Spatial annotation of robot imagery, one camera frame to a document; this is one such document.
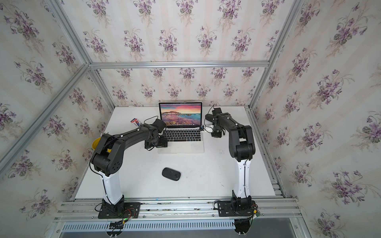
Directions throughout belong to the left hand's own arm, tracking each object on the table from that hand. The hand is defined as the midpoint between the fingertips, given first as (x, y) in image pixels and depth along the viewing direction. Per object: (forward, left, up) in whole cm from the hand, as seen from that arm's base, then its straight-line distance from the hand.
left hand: (161, 147), depth 97 cm
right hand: (+12, -40, +1) cm, 41 cm away
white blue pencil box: (+20, +21, +1) cm, 29 cm away
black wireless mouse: (-18, -8, +1) cm, 20 cm away
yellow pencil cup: (-3, +38, +9) cm, 39 cm away
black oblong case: (+22, -34, +5) cm, 41 cm away
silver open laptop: (+14, -16, +2) cm, 21 cm away
